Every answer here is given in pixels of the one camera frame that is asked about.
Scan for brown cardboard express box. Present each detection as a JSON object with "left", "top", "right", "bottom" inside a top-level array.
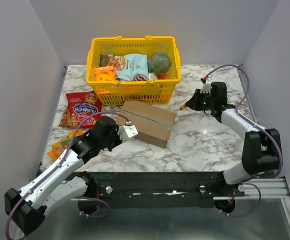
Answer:
[{"left": 120, "top": 100, "right": 176, "bottom": 149}]

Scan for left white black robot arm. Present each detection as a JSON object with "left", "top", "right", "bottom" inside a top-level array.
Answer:
[{"left": 5, "top": 116, "right": 138, "bottom": 235}]

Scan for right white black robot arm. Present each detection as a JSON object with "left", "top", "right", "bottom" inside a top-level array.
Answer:
[{"left": 180, "top": 81, "right": 282, "bottom": 196}]

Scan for red candy bag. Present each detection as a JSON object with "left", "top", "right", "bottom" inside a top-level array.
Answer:
[{"left": 59, "top": 91, "right": 102, "bottom": 129}]

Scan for green round melon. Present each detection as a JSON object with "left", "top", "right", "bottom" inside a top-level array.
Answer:
[{"left": 148, "top": 52, "right": 171, "bottom": 75}]

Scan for orange yellow snack bag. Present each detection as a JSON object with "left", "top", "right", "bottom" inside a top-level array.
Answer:
[{"left": 47, "top": 129, "right": 75, "bottom": 161}]

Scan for orange toy package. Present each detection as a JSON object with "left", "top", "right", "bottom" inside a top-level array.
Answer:
[{"left": 93, "top": 66, "right": 116, "bottom": 82}]

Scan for yellow plastic shopping basket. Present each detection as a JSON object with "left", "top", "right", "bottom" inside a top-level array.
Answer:
[{"left": 86, "top": 35, "right": 181, "bottom": 106}]

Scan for light blue chips bag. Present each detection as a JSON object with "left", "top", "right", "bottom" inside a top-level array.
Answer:
[{"left": 107, "top": 53, "right": 149, "bottom": 82}]

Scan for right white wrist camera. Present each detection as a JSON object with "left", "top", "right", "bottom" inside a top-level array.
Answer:
[{"left": 200, "top": 82, "right": 211, "bottom": 94}]

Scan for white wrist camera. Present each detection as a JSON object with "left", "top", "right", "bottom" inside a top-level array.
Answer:
[
  {"left": 118, "top": 125, "right": 138, "bottom": 143},
  {"left": 200, "top": 82, "right": 211, "bottom": 94}
]

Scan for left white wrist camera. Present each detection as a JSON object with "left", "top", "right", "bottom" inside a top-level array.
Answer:
[{"left": 118, "top": 125, "right": 138, "bottom": 143}]

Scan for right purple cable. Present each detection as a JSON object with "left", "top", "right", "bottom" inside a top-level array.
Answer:
[{"left": 201, "top": 64, "right": 284, "bottom": 218}]

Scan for purple cable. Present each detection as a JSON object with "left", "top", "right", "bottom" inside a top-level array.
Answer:
[
  {"left": 201, "top": 64, "right": 284, "bottom": 218},
  {"left": 6, "top": 111, "right": 132, "bottom": 240}
]

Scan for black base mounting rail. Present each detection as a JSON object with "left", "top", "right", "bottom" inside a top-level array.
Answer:
[{"left": 67, "top": 171, "right": 245, "bottom": 210}]

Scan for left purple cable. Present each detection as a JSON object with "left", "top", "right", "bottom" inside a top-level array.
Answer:
[{"left": 6, "top": 111, "right": 132, "bottom": 240}]

